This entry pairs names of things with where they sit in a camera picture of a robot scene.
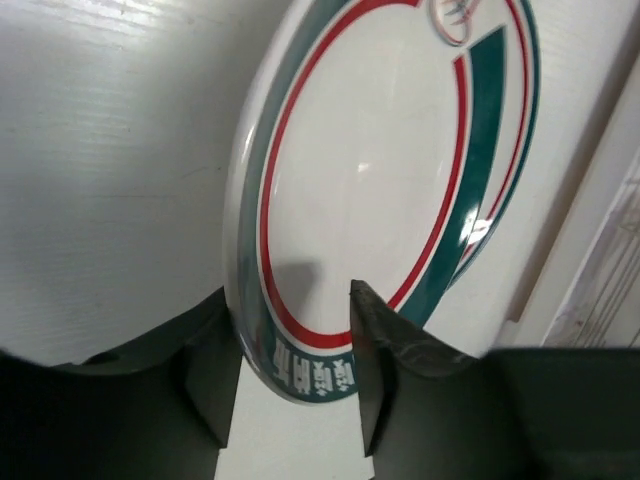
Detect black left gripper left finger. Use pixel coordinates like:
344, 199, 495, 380
1, 291, 241, 479

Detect white plate green red rim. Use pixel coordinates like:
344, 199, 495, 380
223, 1, 540, 405

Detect white wire dish rack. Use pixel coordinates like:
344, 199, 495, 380
499, 29, 640, 349

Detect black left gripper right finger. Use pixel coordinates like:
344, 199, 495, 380
350, 280, 639, 479

